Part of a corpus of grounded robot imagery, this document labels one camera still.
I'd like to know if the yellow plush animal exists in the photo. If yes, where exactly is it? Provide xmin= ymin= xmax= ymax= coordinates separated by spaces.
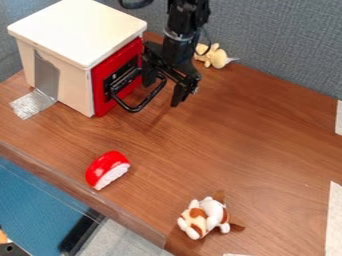
xmin=192 ymin=42 xmax=241 ymax=70

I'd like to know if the red and white toy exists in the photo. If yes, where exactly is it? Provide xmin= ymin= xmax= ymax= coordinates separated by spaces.
xmin=84 ymin=150 xmax=133 ymax=192

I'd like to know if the red drawer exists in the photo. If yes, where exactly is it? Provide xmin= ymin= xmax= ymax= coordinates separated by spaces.
xmin=89 ymin=36 xmax=169 ymax=118

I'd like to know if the cabinet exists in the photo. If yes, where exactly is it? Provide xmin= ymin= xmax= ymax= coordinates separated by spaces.
xmin=6 ymin=0 xmax=149 ymax=118

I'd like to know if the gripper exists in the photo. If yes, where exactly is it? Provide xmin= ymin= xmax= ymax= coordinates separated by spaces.
xmin=140 ymin=31 xmax=204 ymax=108

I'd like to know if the brown and white plush dog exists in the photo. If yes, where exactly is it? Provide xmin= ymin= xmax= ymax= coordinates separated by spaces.
xmin=176 ymin=189 xmax=248 ymax=241

